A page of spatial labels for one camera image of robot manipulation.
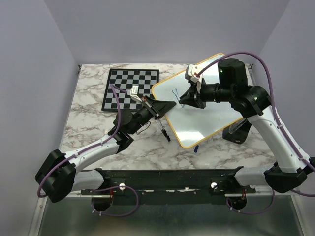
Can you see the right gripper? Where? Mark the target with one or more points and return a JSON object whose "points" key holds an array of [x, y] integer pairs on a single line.
{"points": [[191, 98]]}

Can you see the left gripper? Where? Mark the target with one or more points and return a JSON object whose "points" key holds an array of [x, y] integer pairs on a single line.
{"points": [[158, 108]]}

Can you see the yellow framed whiteboard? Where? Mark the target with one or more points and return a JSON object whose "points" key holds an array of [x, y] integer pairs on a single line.
{"points": [[192, 125]]}

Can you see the blue marker cap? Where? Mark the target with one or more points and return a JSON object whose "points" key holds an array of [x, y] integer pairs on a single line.
{"points": [[196, 148]]}

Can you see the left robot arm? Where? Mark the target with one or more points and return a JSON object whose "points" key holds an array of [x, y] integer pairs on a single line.
{"points": [[64, 172]]}

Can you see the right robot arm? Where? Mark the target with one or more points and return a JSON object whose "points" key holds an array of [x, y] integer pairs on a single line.
{"points": [[257, 107]]}

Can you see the black white chessboard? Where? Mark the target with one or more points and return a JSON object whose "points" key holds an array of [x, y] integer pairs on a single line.
{"points": [[125, 79]]}

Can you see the black eraser holder stand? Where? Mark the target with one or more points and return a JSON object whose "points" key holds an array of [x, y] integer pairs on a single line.
{"points": [[237, 132]]}

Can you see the black wire board easel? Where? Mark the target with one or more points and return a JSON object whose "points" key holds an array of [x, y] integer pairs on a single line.
{"points": [[163, 130]]}

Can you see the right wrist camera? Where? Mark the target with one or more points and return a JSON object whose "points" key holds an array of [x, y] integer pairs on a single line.
{"points": [[192, 76]]}

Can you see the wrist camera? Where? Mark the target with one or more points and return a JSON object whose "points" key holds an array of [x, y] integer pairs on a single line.
{"points": [[133, 93], [192, 76]]}

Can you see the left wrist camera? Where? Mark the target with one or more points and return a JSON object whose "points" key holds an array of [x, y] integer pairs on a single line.
{"points": [[133, 93]]}

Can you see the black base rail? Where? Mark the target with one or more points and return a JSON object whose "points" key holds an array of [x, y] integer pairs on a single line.
{"points": [[171, 187]]}

